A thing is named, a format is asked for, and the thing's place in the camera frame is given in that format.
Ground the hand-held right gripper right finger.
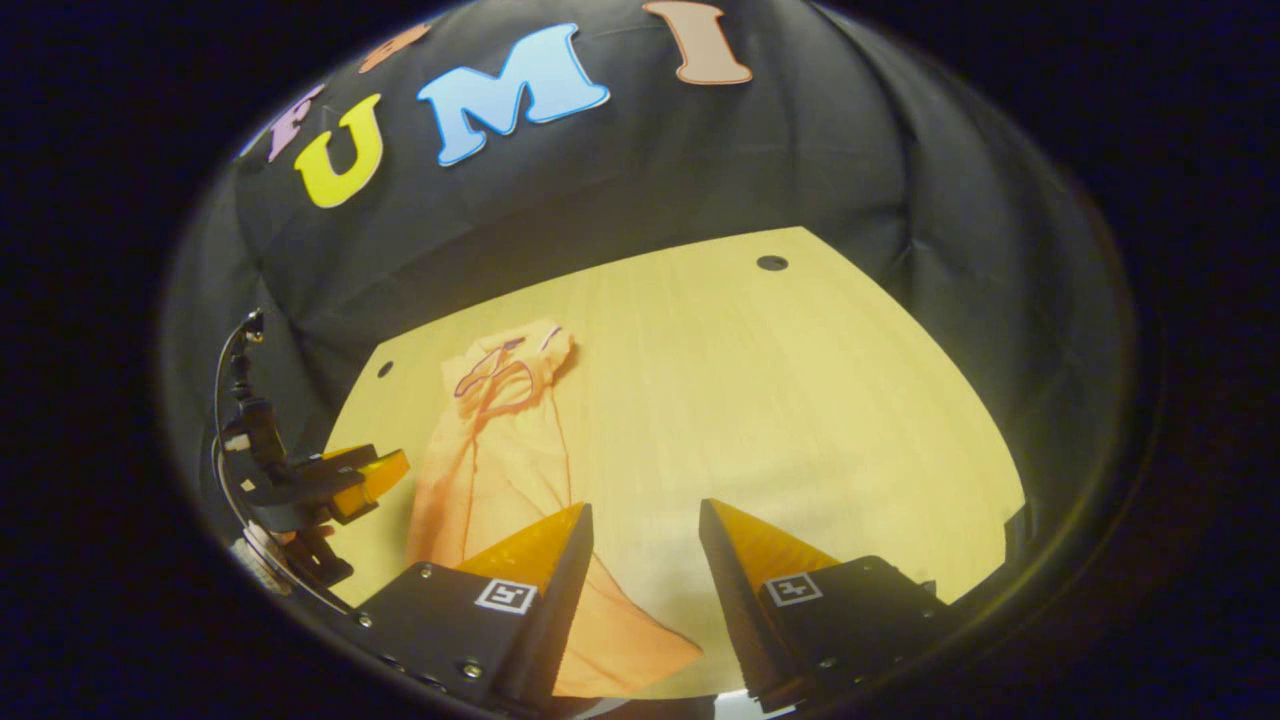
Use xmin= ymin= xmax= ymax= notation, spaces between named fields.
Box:
xmin=697 ymin=497 xmax=963 ymax=714

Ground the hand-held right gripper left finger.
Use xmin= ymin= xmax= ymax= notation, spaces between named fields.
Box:
xmin=350 ymin=502 xmax=596 ymax=715

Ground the orange T-shirt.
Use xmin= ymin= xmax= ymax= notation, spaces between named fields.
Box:
xmin=405 ymin=318 xmax=706 ymax=699

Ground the black backdrop cloth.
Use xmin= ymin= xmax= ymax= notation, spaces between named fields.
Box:
xmin=160 ymin=0 xmax=1136 ymax=601

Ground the thin gripper cable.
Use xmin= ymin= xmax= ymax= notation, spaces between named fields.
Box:
xmin=212 ymin=320 xmax=351 ymax=613

